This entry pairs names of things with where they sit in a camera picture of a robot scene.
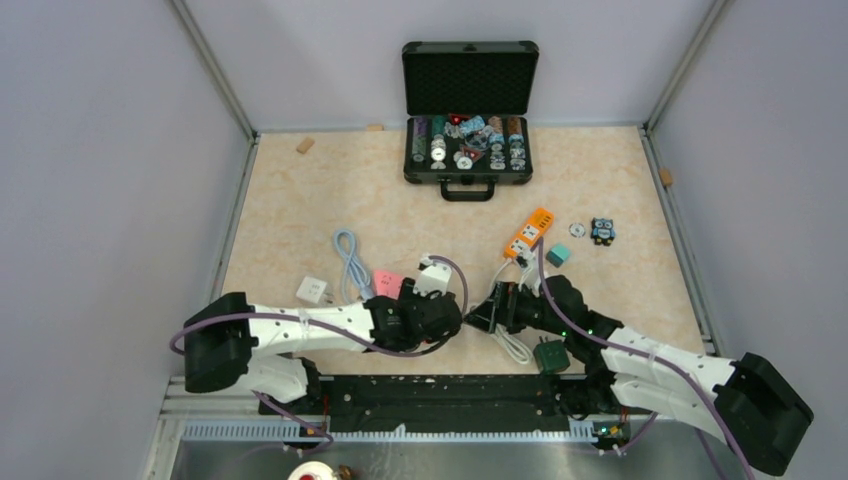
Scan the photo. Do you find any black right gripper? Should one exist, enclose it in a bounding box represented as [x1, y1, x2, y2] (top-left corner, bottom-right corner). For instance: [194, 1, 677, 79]
[466, 280, 569, 337]

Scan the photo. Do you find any pink triangular power strip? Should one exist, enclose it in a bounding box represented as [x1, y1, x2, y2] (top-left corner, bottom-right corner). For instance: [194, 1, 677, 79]
[373, 270, 404, 300]

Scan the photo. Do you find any dark green cube socket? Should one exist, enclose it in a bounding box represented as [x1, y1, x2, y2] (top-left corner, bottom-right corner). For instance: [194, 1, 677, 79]
[532, 337, 571, 375]

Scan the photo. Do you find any white cube socket tiger print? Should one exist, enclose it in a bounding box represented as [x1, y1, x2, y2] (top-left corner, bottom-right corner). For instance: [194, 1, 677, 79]
[295, 276, 329, 305]

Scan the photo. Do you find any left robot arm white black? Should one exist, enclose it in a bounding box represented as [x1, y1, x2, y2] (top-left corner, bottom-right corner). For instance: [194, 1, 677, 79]
[171, 292, 462, 414]

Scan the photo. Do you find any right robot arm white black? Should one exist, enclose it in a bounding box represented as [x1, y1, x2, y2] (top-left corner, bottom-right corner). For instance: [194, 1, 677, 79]
[464, 275, 814, 476]

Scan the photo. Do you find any teal small cube adapter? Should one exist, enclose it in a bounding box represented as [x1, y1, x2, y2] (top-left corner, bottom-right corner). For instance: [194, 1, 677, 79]
[545, 243, 572, 268]

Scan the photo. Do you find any orange power strip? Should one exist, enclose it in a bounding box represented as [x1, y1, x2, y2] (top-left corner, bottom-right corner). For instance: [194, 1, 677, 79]
[503, 208, 555, 259]

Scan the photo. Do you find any small white round disc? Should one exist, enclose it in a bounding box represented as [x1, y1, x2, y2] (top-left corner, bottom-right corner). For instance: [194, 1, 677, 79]
[569, 222, 586, 238]

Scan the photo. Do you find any blue owl figure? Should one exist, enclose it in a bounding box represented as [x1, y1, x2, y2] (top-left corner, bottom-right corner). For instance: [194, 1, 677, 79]
[590, 217, 616, 246]

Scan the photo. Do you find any red white emergency button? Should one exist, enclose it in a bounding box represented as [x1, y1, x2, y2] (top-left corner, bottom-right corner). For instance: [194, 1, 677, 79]
[287, 461, 355, 480]

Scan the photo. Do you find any black open carrying case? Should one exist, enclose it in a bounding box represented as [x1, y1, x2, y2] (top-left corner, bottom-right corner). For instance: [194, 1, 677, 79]
[401, 40, 540, 202]

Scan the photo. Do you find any wooden block left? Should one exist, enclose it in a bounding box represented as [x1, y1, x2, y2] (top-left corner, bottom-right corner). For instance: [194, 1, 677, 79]
[296, 137, 315, 155]

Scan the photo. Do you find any wooden block right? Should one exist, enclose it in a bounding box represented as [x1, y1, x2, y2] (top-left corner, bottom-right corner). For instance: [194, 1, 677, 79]
[657, 167, 674, 188]

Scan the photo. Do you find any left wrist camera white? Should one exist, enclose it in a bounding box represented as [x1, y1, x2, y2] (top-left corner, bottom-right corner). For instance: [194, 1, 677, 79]
[413, 258, 453, 297]

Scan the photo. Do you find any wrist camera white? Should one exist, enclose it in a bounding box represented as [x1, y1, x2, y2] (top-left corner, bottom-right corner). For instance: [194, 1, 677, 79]
[516, 252, 542, 296]
[413, 258, 453, 297]

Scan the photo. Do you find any white coiled power cable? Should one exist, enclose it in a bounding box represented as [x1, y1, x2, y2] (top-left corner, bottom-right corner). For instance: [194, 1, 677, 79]
[490, 258, 535, 366]

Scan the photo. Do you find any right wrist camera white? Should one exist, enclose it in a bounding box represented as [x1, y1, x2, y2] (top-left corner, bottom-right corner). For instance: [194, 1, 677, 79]
[516, 252, 542, 296]

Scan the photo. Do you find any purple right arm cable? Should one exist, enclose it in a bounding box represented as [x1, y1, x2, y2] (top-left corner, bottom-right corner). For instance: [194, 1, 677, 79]
[535, 238, 757, 480]

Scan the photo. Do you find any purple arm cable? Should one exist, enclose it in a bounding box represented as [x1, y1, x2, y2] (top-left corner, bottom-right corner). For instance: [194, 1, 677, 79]
[168, 254, 470, 455]
[535, 238, 757, 480]

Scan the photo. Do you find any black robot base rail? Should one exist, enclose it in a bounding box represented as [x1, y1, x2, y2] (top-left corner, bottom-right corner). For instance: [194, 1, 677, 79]
[284, 374, 638, 433]

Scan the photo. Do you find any light blue coiled cable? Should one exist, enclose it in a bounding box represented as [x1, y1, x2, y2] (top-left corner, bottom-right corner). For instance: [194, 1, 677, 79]
[332, 228, 376, 305]

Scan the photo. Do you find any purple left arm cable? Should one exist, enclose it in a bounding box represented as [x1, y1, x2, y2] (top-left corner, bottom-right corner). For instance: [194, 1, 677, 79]
[168, 254, 470, 455]

